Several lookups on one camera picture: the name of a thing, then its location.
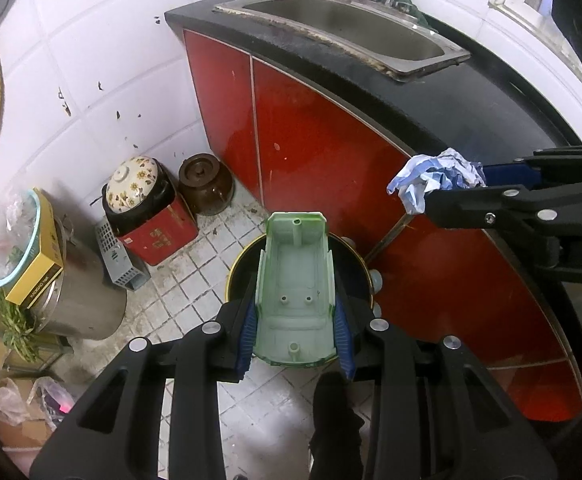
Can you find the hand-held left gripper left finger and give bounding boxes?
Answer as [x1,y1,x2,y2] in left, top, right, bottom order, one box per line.
[28,299,260,480]

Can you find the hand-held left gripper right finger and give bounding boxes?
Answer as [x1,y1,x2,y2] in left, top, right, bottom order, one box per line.
[332,285,560,480]

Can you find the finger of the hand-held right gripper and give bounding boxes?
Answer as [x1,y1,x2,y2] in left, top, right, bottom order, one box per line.
[423,180,582,268]
[482,145,582,188]

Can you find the blue white wrapper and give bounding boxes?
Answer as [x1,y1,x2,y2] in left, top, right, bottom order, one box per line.
[387,147,486,215]

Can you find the light green plastic shell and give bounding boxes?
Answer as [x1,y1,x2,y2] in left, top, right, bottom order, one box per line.
[252,211,340,367]

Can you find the black trash bin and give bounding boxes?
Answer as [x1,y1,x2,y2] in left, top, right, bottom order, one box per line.
[226,232,378,370]

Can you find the red box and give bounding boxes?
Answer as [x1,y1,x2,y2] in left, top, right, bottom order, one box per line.
[116,194,200,267]

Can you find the red kitchen cabinet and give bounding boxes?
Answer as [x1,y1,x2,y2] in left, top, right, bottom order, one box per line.
[183,29,582,423]

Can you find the grey plastic basket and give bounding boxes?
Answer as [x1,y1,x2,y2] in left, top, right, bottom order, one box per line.
[94,219,151,292]

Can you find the brown ceramic jar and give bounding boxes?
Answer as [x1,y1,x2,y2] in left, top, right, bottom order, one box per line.
[177,153,235,216]

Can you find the steel stock pot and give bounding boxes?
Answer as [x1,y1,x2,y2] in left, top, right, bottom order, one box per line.
[35,214,128,341]

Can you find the black pot with floral lid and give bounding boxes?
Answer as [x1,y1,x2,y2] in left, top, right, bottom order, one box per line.
[102,156,178,237]

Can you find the green cloth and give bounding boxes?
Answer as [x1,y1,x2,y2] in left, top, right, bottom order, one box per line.
[395,0,438,28]

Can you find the stainless steel sink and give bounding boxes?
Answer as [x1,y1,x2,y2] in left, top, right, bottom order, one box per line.
[213,0,472,81]

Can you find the yellow box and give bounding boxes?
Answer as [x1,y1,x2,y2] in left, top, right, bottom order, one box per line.
[5,191,65,309]

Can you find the green leafy vegetables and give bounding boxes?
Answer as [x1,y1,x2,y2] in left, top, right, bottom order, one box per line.
[0,287,43,364]

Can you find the crumpled plastic bag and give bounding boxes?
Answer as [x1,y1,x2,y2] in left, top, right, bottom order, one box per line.
[0,376,75,432]

